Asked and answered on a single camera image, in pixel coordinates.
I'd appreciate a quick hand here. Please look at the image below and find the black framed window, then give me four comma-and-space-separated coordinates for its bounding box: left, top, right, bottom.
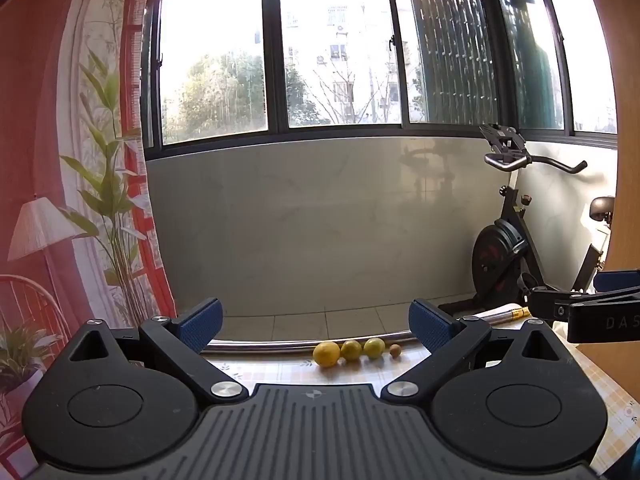
142, 0, 621, 150

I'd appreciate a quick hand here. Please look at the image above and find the yellow lemon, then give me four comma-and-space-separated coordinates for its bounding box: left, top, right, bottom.
313, 341, 342, 368

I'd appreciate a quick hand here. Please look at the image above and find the black exercise bike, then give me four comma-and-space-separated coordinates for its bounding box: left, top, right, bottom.
471, 123, 616, 311

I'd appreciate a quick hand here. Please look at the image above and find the dark slatted window screen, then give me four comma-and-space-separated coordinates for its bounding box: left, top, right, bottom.
410, 0, 498, 123

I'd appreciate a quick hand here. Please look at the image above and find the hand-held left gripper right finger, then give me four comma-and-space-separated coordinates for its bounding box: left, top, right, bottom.
381, 298, 563, 403

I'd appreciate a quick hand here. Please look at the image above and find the long metal pole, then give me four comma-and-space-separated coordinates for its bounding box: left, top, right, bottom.
204, 307, 532, 357

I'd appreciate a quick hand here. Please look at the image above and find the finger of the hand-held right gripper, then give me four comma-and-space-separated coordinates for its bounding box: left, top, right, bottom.
526, 286, 640, 322
594, 270, 640, 295

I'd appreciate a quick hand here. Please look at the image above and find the printed wall cloth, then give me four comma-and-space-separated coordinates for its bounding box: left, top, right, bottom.
0, 0, 177, 466

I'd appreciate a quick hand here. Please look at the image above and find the checked floral tablecloth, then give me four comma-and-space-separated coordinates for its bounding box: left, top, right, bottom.
202, 320, 640, 476

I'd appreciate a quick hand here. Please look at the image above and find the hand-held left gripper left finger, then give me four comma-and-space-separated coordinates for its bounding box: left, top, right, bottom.
67, 297, 249, 403

